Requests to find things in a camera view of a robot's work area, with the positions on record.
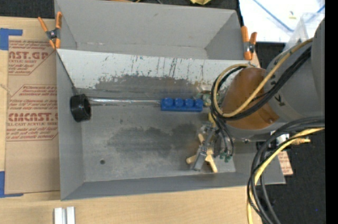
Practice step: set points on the blue four-stud toy brick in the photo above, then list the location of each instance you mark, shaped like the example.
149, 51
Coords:
181, 105

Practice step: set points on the black round cap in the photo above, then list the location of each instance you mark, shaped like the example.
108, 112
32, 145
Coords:
79, 112

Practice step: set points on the grey metal bin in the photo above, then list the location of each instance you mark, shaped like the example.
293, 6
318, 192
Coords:
137, 143

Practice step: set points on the tan wooden cross-shaped piece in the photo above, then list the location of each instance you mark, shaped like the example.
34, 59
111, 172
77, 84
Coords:
212, 162

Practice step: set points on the brown cardboard board, red print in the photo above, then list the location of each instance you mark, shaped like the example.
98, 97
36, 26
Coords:
31, 143

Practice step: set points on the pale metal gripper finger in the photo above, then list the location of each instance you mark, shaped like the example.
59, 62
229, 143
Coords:
199, 162

